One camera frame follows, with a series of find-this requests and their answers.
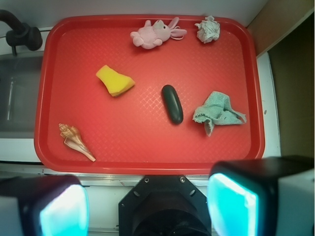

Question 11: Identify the black faucet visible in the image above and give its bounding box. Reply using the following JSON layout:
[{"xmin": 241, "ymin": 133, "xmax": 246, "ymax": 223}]
[{"xmin": 0, "ymin": 9, "xmax": 43, "ymax": 57}]

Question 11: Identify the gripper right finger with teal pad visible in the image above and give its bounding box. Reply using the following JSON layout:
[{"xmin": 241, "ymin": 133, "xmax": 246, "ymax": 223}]
[{"xmin": 207, "ymin": 155, "xmax": 315, "ymax": 236}]

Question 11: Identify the brown spiral seashell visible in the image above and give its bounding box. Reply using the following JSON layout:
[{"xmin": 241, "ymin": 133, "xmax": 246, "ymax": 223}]
[{"xmin": 59, "ymin": 123, "xmax": 96, "ymax": 162}]

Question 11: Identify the dark green oval stone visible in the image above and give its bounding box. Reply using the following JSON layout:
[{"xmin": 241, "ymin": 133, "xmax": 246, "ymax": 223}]
[{"xmin": 161, "ymin": 85, "xmax": 184, "ymax": 124}]

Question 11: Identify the light green knitted cloth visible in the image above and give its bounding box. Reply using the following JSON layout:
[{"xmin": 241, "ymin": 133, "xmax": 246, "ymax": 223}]
[{"xmin": 192, "ymin": 91, "xmax": 247, "ymax": 137}]

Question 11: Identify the yellow sponge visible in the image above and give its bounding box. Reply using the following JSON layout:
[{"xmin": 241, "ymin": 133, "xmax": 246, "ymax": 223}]
[{"xmin": 96, "ymin": 65, "xmax": 135, "ymax": 97}]

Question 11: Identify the crumpled white paper ball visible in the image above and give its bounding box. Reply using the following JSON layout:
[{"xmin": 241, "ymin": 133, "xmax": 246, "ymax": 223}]
[{"xmin": 194, "ymin": 16, "xmax": 221, "ymax": 44}]

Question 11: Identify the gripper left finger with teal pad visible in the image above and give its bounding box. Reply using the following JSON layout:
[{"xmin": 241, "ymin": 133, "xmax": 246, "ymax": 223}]
[{"xmin": 0, "ymin": 175, "xmax": 89, "ymax": 236}]

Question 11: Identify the pink plush bunny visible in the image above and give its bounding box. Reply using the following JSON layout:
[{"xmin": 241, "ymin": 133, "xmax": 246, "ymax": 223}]
[{"xmin": 130, "ymin": 17, "xmax": 187, "ymax": 50}]

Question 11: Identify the red plastic tray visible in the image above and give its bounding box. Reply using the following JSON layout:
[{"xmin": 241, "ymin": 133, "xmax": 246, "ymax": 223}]
[{"xmin": 34, "ymin": 15, "xmax": 265, "ymax": 175}]

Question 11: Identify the metal sink basin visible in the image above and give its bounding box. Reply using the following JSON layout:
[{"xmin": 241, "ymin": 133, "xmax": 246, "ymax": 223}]
[{"xmin": 0, "ymin": 52, "xmax": 43, "ymax": 139}]

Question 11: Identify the black octagonal mount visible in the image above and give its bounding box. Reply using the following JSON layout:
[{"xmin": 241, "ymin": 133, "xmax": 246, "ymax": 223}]
[{"xmin": 118, "ymin": 176, "xmax": 212, "ymax": 236}]

